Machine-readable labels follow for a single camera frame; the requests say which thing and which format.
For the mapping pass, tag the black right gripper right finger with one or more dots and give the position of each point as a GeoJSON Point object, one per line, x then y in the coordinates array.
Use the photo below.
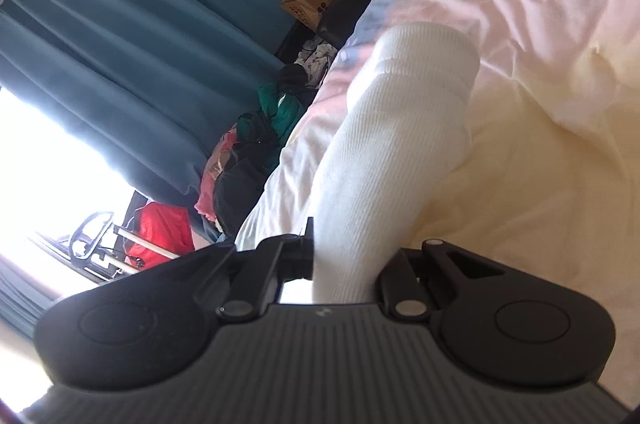
{"type": "Point", "coordinates": [501, 325]}

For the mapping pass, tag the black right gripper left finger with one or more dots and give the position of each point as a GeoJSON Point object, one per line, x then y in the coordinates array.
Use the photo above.
{"type": "Point", "coordinates": [140, 330]}

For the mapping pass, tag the cream white sweatpants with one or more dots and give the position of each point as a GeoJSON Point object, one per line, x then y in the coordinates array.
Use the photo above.
{"type": "Point", "coordinates": [404, 132]}

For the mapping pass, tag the pile of mixed clothes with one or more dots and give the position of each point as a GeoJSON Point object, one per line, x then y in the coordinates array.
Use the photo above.
{"type": "Point", "coordinates": [236, 172]}

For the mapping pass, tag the white garment steamer stand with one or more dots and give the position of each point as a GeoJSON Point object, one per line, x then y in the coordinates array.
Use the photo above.
{"type": "Point", "coordinates": [81, 246]}

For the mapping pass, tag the red bag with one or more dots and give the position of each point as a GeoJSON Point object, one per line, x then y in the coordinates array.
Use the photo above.
{"type": "Point", "coordinates": [162, 225]}

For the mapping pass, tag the teal window curtain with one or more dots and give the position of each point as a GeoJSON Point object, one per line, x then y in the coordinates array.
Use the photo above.
{"type": "Point", "coordinates": [150, 84]}

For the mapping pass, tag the pastel tie-dye bed sheet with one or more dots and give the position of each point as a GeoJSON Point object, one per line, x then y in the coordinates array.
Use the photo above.
{"type": "Point", "coordinates": [551, 186]}

